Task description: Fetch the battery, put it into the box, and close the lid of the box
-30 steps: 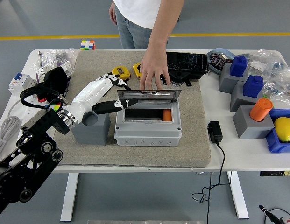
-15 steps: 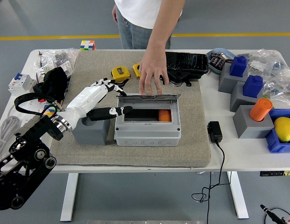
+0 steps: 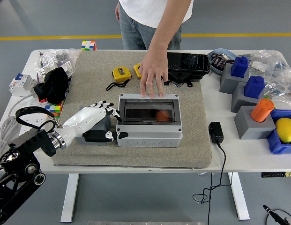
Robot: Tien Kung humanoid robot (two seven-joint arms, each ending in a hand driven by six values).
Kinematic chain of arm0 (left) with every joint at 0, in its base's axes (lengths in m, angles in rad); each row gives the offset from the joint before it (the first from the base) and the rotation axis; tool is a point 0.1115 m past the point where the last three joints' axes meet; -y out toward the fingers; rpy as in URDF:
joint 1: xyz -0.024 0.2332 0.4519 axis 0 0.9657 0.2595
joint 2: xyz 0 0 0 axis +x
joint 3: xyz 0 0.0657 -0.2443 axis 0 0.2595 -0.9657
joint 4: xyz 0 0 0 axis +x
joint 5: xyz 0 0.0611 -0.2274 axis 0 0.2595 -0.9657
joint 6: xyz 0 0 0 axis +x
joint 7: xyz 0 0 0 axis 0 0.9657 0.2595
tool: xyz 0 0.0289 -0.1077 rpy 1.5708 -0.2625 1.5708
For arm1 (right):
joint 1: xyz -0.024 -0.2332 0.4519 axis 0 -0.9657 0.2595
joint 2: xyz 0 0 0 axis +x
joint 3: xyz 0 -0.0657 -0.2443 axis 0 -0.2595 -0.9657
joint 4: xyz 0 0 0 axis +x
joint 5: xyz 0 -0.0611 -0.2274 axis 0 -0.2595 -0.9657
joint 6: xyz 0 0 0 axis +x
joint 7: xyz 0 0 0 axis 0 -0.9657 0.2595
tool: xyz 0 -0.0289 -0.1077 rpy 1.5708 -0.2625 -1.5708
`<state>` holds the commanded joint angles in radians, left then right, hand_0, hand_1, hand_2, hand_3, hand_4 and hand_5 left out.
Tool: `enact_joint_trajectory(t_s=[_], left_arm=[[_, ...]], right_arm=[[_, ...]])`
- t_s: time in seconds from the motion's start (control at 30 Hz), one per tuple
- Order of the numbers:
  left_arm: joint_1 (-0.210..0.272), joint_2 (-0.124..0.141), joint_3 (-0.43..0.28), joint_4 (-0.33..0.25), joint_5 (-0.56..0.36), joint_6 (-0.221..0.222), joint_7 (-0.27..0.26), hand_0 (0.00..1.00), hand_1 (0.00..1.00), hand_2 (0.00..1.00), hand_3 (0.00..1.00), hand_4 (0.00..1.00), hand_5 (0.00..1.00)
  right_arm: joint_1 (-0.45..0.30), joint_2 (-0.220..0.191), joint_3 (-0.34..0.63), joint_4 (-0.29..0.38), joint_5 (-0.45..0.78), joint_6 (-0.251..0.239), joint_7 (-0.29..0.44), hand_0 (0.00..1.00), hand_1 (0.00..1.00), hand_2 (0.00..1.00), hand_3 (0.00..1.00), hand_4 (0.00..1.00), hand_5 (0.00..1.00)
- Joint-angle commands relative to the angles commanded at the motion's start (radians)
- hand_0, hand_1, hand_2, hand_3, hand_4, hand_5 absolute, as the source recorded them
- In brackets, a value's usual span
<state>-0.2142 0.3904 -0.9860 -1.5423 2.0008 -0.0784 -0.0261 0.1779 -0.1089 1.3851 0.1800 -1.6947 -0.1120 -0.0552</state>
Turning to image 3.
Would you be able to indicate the grey-brown mat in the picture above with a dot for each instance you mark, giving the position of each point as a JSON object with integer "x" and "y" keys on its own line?
{"x": 93, "y": 70}

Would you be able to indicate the metal screwdriver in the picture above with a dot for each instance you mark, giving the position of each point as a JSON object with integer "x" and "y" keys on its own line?
{"x": 39, "y": 59}

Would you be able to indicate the person's left forearm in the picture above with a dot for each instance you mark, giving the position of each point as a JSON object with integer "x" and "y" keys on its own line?
{"x": 168, "y": 23}

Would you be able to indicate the black table control panel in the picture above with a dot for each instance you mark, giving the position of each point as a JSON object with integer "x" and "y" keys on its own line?
{"x": 276, "y": 174}

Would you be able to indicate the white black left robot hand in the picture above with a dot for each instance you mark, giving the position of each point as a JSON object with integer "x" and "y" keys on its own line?
{"x": 79, "y": 122}

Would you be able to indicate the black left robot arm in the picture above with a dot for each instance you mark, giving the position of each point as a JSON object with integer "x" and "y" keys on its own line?
{"x": 39, "y": 140}

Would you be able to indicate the orange cylinder battery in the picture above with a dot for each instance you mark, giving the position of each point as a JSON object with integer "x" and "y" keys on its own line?
{"x": 162, "y": 116}
{"x": 263, "y": 110}

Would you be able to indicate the white power strip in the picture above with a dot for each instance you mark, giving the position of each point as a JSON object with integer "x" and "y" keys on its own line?
{"x": 35, "y": 122}

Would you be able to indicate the yellow lemon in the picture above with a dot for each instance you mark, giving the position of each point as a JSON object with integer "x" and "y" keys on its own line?
{"x": 285, "y": 130}

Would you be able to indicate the colourful puzzle cube white cross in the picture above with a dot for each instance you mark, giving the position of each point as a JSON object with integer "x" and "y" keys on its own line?
{"x": 88, "y": 45}

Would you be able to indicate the blue storage bin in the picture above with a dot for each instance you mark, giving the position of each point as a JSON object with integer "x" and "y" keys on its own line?
{"x": 276, "y": 146}

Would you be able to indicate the person's right hand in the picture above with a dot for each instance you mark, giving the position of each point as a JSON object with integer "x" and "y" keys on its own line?
{"x": 117, "y": 14}

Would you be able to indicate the person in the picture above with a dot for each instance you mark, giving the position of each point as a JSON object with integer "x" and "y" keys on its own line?
{"x": 145, "y": 11}

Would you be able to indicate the blue bottle-shaped block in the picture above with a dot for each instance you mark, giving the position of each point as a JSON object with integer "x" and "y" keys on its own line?
{"x": 254, "y": 86}
{"x": 239, "y": 66}

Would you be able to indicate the black cloth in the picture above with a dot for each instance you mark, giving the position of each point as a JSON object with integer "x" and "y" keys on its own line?
{"x": 54, "y": 84}

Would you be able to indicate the light blue bowl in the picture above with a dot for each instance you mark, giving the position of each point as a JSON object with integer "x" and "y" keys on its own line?
{"x": 214, "y": 68}

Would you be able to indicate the white switch panel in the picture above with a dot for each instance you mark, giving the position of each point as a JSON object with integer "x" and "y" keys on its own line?
{"x": 68, "y": 68}

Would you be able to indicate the person's left hand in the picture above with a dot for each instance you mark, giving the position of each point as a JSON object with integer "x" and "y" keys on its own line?
{"x": 154, "y": 68}

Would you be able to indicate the white blue circuit breaker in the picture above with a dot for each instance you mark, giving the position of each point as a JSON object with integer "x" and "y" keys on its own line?
{"x": 18, "y": 84}

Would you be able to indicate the grey block holder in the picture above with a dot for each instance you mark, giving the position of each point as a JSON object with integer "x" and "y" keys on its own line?
{"x": 253, "y": 129}
{"x": 239, "y": 100}
{"x": 227, "y": 82}

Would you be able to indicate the smoky transparent box lid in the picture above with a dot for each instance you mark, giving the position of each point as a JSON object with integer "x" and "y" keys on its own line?
{"x": 136, "y": 112}

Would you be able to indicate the clear plastic bags of parts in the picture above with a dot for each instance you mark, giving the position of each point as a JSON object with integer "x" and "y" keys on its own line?
{"x": 51, "y": 55}

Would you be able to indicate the black plastic case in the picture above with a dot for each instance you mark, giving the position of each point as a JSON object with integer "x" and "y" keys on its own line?
{"x": 192, "y": 63}

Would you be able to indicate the dark snack packets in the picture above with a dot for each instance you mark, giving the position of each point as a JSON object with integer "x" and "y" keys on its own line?
{"x": 218, "y": 61}

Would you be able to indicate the clear plastic bags of components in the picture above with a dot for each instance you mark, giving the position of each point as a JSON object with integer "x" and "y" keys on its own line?
{"x": 276, "y": 77}

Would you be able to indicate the grey block with round hole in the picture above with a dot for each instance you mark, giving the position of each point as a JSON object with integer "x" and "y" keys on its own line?
{"x": 104, "y": 124}

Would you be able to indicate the grey electrical enclosure box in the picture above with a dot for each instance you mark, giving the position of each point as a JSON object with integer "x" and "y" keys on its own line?
{"x": 147, "y": 138}

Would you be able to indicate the white table leg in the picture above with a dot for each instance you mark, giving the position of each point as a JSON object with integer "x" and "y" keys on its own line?
{"x": 240, "y": 199}
{"x": 69, "y": 199}

